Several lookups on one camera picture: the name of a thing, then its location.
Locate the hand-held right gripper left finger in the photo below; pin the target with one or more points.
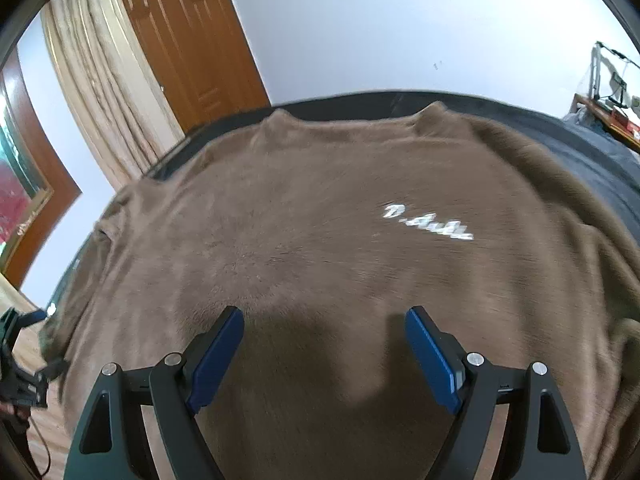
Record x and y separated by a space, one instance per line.
216 360

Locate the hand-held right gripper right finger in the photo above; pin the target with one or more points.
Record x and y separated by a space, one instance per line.
433 360

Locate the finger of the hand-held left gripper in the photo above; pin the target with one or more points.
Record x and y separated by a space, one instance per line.
50 369
35 314

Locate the brown fleece sweater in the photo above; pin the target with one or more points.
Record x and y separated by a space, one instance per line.
325 210

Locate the wood framed picture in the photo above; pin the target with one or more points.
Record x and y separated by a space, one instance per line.
20 185

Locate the beige curtain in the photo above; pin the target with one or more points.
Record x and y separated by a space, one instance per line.
100 75

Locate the dark table cloth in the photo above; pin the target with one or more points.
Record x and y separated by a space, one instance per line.
590 160

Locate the cluttered wooden desk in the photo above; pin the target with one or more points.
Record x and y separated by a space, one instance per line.
615 125

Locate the wooden door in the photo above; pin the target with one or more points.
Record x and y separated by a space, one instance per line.
190 35

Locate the metal frame stand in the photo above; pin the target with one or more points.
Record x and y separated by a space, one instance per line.
607 75

